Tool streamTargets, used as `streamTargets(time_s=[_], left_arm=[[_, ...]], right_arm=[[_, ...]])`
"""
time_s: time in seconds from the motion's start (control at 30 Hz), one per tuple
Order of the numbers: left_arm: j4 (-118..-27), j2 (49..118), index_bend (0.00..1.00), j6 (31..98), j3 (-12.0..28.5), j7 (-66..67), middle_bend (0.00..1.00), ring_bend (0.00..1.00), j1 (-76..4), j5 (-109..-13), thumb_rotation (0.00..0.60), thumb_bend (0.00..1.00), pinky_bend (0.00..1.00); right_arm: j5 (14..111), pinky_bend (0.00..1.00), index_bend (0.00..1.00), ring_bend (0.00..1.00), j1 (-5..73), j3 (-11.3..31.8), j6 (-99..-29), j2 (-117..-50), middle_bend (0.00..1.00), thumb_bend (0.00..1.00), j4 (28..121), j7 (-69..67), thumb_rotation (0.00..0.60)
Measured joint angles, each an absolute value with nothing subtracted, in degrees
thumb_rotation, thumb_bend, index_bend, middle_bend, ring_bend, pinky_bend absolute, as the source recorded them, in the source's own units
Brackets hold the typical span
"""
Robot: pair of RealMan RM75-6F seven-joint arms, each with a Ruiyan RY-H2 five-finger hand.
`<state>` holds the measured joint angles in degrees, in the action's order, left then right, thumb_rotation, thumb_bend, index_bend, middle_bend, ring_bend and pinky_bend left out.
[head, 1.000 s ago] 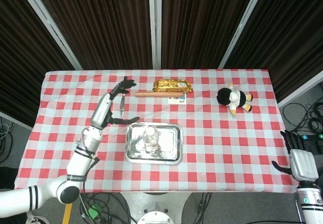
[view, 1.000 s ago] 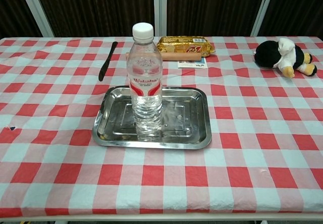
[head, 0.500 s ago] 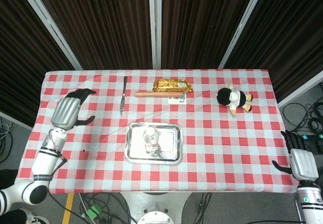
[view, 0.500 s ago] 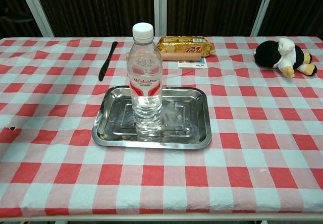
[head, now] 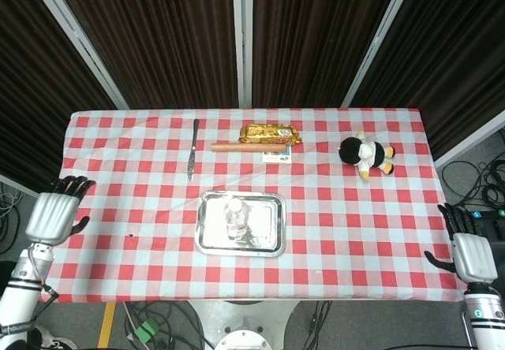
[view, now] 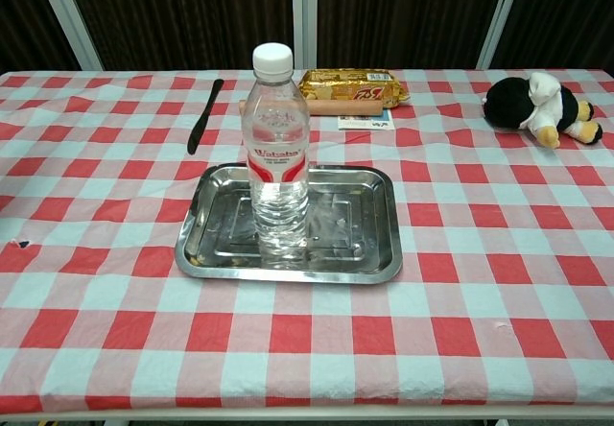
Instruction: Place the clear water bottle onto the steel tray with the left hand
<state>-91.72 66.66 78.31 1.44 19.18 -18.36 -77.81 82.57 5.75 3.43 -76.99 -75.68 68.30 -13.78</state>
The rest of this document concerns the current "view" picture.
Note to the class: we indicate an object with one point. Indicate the grey aluminium partition post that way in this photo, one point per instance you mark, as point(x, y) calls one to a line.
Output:
point(304, 4)
point(67, 13)
point(501, 13)

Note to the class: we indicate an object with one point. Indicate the transparent plastic water bottle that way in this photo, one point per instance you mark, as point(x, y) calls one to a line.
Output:
point(278, 181)

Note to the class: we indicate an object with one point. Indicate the small white blue card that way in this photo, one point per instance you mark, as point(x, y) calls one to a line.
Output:
point(364, 123)

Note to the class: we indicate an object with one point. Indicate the black plastic knife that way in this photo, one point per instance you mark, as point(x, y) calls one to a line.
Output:
point(204, 119)

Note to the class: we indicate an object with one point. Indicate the black white plush toy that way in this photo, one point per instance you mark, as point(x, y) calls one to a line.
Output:
point(513, 104)

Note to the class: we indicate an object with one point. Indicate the gold biscuit packet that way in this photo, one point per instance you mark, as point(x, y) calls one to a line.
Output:
point(345, 85)

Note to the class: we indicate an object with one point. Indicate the brown wooden rolling stick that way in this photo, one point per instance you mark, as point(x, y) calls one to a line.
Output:
point(345, 107)

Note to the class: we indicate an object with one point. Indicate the red white checkered tablecloth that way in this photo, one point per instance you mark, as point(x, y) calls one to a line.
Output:
point(432, 253)

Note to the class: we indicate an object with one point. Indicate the rectangular metal tray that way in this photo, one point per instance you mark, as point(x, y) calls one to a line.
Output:
point(360, 234)

